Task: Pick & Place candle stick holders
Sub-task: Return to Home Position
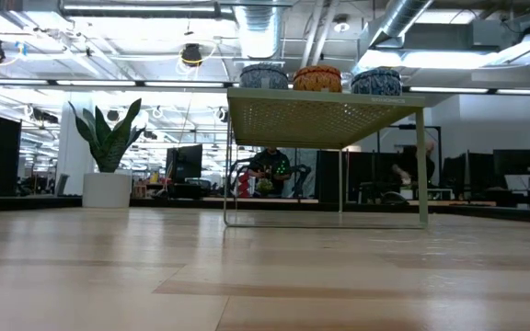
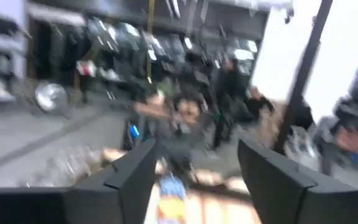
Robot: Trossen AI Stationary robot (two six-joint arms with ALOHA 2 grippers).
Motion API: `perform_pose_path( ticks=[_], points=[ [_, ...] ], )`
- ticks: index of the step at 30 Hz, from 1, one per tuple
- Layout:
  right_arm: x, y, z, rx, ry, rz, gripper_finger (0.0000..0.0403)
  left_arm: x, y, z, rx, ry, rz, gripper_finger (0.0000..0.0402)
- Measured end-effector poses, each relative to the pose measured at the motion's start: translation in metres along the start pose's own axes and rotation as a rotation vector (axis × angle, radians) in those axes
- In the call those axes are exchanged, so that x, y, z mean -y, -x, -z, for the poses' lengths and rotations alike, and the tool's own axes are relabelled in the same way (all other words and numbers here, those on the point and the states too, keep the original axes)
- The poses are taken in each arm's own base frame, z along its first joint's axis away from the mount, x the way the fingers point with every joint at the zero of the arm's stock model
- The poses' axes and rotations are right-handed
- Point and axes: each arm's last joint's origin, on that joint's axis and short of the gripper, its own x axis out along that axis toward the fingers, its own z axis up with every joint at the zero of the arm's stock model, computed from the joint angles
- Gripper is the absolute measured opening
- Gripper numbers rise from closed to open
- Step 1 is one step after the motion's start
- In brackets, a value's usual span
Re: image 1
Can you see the dark blue floral tin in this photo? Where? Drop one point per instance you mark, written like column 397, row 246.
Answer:
column 263, row 77

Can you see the orange patterned tin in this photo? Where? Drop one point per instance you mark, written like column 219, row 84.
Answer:
column 317, row 79

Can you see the clear glass candlestick holder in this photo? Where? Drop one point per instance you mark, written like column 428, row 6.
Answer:
column 347, row 82

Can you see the light blue floral tin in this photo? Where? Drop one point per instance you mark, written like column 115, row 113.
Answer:
column 376, row 83

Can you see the person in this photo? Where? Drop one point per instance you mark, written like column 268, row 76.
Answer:
column 414, row 163
column 272, row 165

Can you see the black cabinet panels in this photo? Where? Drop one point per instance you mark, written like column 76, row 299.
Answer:
column 329, row 177

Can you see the black computer monitor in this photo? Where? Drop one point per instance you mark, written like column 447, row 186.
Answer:
column 516, row 162
column 184, row 163

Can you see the LED strip light bar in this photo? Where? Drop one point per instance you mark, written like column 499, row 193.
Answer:
column 182, row 84

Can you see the snake plant in white pot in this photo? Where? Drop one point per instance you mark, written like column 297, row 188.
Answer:
column 106, row 190

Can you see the white column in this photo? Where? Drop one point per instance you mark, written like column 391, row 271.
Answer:
column 69, row 156

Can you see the black aluminium table frame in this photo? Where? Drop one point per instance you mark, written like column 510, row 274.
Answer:
column 177, row 202

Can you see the silver round ventilation duct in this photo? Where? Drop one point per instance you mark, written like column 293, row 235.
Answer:
column 258, row 32

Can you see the silver slanted ventilation duct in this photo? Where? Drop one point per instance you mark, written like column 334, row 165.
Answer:
column 405, row 14

